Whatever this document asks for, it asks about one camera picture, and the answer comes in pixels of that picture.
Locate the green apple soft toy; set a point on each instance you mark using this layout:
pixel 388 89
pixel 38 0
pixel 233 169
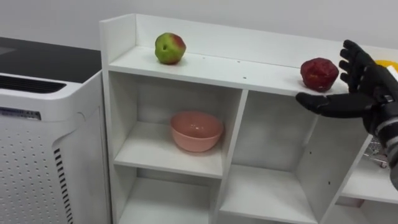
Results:
pixel 169 49

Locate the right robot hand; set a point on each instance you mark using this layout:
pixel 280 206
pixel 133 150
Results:
pixel 367 93

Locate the red apple soft toy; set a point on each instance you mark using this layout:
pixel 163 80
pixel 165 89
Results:
pixel 318 74

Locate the white perforated air purifier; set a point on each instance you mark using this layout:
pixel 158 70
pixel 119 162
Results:
pixel 31 155

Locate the yellow soft toy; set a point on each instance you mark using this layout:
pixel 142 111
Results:
pixel 387 63

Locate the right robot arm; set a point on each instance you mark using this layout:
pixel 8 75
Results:
pixel 392 143

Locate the white shelf unit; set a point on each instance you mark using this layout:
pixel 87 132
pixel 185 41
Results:
pixel 217 68

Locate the pink bowl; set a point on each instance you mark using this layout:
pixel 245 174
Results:
pixel 196 133

